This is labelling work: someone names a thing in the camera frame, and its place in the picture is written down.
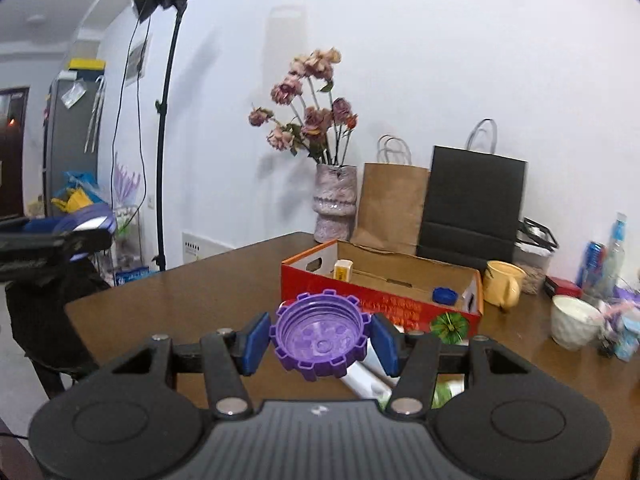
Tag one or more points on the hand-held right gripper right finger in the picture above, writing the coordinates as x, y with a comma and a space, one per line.
385, 346

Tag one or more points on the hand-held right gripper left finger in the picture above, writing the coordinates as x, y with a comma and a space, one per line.
255, 344

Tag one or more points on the red cardboard box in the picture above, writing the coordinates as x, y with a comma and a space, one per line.
400, 310

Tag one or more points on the white plastic bottle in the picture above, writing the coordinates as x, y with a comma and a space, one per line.
367, 382

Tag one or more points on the purple toothed plastic lid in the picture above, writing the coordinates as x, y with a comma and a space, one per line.
317, 335

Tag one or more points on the yellow plastic bag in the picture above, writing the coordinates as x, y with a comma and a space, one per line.
75, 201

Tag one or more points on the black chair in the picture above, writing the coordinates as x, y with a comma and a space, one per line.
40, 320

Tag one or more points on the blue plastic bag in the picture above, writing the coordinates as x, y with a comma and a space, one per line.
80, 180

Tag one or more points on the blue toothed plastic lid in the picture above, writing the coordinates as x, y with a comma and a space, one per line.
444, 296

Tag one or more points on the green white packet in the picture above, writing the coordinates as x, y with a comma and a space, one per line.
450, 395

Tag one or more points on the small yellow white bottle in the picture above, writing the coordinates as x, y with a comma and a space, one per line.
343, 270

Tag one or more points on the dark wooden door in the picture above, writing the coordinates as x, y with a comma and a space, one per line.
12, 160

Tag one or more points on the purple decorative plant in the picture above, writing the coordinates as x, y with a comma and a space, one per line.
125, 180

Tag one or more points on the dark tall cabinet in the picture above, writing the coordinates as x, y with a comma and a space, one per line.
70, 135

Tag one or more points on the yellow ceramic mug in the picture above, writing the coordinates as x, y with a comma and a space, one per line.
502, 282

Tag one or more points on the brown paper bag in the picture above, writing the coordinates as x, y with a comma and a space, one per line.
390, 205

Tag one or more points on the pink mottled ceramic vase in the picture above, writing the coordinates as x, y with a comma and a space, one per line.
335, 200

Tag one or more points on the clear plastic seed container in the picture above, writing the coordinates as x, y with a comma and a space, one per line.
534, 272

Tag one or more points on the black paper bag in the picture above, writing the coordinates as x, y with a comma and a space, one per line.
470, 200

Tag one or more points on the flat red box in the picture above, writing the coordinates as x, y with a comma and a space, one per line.
562, 286

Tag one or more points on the yellow black flat box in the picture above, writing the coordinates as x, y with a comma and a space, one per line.
87, 63

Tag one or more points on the white ceramic bowl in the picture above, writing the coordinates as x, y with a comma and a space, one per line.
575, 325

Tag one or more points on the blue drink can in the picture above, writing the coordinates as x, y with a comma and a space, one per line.
592, 265

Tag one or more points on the dried pink roses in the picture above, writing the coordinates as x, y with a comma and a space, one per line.
315, 120

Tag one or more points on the small blue white carton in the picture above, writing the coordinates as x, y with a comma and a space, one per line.
629, 340

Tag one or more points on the clear plastic bottle blue label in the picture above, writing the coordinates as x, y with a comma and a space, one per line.
615, 260

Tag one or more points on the white wall socket panel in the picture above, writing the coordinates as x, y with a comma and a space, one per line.
200, 246

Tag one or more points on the black container lid frame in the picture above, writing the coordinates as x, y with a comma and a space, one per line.
547, 237

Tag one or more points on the framed wall picture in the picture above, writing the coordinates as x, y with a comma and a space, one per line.
137, 60

